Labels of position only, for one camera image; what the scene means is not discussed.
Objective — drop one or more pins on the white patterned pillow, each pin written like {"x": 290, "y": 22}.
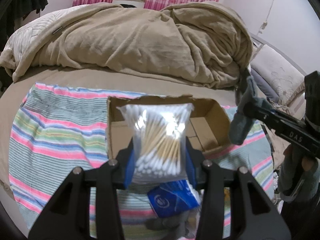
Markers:
{"x": 286, "y": 81}

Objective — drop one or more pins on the brown cardboard box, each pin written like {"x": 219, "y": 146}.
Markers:
{"x": 207, "y": 129}

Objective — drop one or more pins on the white quilted duvet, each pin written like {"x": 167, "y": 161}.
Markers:
{"x": 21, "y": 39}

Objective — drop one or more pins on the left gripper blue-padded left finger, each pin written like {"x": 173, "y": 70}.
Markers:
{"x": 66, "y": 215}

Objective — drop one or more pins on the black clothes pile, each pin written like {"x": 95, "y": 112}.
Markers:
{"x": 14, "y": 9}

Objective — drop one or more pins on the gloved right hand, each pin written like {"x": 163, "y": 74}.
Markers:
{"x": 299, "y": 176}

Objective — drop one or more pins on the beige fleece blanket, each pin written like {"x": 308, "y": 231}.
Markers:
{"x": 204, "y": 44}

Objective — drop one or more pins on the blue tissue packet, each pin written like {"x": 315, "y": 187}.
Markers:
{"x": 173, "y": 198}

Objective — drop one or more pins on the brown bed sheet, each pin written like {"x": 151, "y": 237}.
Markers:
{"x": 93, "y": 78}

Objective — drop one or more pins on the bag of cotton swabs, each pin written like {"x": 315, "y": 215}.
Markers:
{"x": 159, "y": 140}

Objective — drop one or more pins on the striped colourful towel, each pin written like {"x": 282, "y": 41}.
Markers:
{"x": 58, "y": 128}

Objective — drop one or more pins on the grey pillow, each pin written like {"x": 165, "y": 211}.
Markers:
{"x": 265, "y": 87}

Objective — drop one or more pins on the grey knitted sock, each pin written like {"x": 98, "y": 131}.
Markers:
{"x": 247, "y": 101}
{"x": 174, "y": 223}

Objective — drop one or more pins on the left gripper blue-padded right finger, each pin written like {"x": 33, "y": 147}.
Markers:
{"x": 253, "y": 215}

